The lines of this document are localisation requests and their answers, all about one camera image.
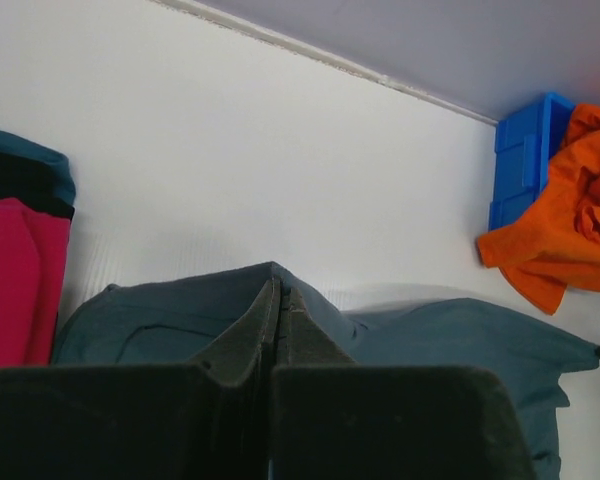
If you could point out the blue plastic bin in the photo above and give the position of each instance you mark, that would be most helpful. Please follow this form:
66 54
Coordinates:
525 141

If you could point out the orange t shirt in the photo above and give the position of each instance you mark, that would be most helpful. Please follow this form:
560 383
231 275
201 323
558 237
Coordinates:
555 244

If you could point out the folded dark t shirt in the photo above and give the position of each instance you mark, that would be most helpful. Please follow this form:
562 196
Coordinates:
37 176

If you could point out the folded pink t shirt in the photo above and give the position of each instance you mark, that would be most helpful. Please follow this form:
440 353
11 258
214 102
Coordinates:
33 251

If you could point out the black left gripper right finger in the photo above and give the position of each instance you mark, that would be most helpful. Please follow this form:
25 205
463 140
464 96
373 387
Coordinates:
335 418

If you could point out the grey blue t shirt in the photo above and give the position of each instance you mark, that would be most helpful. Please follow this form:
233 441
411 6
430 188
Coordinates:
173 321

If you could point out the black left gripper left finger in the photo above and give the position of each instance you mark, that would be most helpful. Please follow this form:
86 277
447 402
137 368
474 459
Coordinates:
205 418

